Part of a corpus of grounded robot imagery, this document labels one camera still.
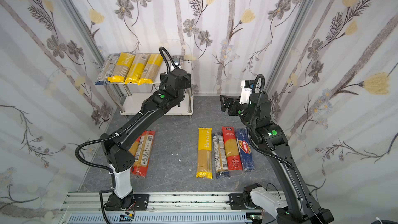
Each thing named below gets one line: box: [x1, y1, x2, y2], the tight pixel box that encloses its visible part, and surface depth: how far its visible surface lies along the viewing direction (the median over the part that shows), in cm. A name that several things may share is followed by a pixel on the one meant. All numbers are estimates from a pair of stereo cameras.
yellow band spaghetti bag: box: [124, 53, 150, 85], surface depth 83 cm
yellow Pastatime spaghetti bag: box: [107, 52, 136, 83], surface depth 83 cm
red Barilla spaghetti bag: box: [221, 126, 244, 172], surface depth 92 cm
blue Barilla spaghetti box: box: [235, 127, 256, 172], surface depth 89 cm
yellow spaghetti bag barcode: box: [137, 53, 164, 86], surface depth 83 cm
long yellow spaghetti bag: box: [195, 127, 213, 179], surface depth 90 cm
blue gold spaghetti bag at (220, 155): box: [212, 132, 230, 179], surface depth 88 cm
